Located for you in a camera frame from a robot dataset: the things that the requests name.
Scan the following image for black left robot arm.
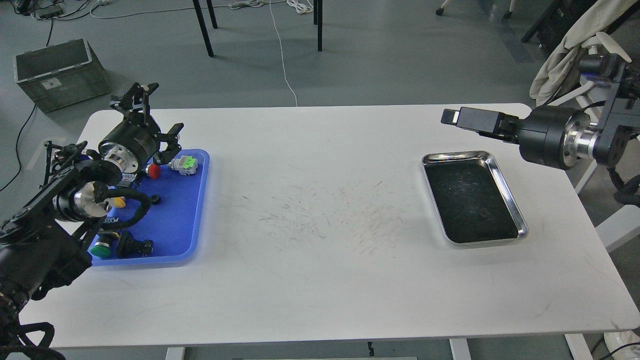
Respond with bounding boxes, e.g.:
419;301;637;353
0;82;184;360

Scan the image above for beige cloth on chair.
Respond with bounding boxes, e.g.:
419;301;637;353
529;0;638;106

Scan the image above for black table legs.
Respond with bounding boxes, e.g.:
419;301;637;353
192;0;324;58

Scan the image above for green push button switch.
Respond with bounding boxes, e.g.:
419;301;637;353
88;231;121;259

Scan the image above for yellow push button switch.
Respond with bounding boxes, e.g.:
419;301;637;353
110;196;126;208

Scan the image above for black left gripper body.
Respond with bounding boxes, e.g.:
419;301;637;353
98;121;160;174

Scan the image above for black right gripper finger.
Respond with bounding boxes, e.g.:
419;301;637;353
441;107;506;134
478;115;521;143

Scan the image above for blue plastic tray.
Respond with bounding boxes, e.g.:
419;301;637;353
92;149;210;267

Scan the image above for grey plastic crate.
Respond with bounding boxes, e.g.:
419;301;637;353
13;39;111;113

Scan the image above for silver metal tray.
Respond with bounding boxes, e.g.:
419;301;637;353
422;150;530;248

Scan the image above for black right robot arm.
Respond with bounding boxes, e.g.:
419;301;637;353
441;54;640;207

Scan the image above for white floor cable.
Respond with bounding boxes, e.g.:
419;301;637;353
90;0;315;107

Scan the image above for red push button switch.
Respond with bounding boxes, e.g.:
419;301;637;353
144;162;162;180

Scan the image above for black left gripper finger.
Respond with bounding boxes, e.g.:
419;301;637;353
109;82;160;126
155;123;185;165

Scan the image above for black cable at left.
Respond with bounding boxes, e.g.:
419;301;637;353
0;102;38;193

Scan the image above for grey green connector part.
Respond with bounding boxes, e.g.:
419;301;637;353
166;155;199;176

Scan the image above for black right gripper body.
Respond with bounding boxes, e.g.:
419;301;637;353
518;105;590;170

